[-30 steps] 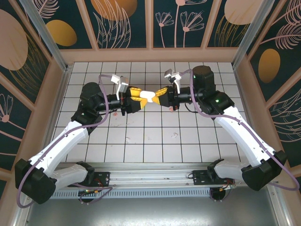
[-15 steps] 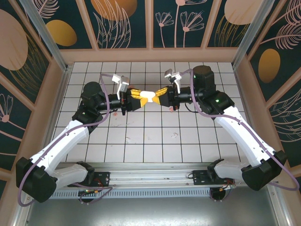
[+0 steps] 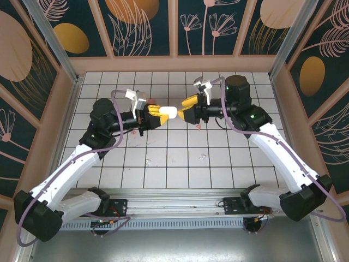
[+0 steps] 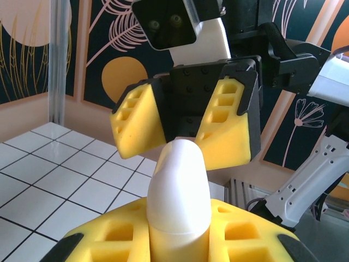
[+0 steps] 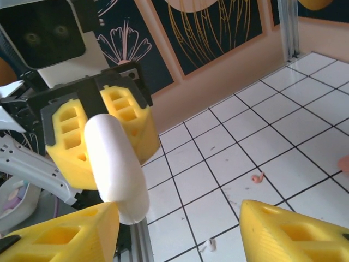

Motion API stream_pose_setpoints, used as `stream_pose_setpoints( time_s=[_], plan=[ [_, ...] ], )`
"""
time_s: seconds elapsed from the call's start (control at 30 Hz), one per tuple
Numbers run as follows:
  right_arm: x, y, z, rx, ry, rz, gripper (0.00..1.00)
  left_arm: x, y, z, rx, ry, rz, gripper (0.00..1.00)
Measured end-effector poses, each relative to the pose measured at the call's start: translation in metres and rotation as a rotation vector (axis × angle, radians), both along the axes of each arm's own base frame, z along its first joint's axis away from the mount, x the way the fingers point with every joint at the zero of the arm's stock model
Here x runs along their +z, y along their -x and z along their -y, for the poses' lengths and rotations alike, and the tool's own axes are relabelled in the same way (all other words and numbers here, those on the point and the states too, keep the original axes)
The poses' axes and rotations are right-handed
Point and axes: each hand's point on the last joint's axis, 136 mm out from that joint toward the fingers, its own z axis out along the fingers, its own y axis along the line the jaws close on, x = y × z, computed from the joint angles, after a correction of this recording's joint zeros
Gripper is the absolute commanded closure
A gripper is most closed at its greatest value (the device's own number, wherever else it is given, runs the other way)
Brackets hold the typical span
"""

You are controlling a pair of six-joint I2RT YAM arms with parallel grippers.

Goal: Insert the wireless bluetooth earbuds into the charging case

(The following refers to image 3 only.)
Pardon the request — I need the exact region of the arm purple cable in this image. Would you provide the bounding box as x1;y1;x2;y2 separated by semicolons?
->
16;88;129;246
211;76;346;222

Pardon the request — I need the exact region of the black mounting plate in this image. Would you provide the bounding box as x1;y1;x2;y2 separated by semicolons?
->
105;199;128;218
223;196;246;216

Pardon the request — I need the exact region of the aluminium corner post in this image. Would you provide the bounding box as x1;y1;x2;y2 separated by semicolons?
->
268;0;328;80
22;0;82;84

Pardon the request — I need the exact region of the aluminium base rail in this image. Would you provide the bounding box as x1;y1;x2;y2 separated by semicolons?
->
62;187;276;219

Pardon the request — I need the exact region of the grey slotted cable duct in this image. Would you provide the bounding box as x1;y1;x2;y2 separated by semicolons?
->
61;218;248;231

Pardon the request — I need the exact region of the base wire bundle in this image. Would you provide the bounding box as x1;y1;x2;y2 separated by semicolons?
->
243;209;275;235
89;210;132;238

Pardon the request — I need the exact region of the white earbud charging case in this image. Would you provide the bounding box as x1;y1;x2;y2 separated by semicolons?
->
159;106;178;120

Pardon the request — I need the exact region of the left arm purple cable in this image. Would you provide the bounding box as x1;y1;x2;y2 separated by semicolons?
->
16;88;129;246

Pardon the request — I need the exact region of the grey metal panel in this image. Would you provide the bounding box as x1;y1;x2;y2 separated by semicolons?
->
27;215;328;262

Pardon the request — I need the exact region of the thin black cable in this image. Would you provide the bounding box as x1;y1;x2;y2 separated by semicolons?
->
214;116;232;130

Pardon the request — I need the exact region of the aluminium frame rail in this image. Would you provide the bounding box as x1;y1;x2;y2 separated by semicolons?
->
13;241;35;262
48;78;82;184
310;211;341;262

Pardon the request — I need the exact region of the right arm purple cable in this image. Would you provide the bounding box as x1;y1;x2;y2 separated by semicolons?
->
211;76;346;222

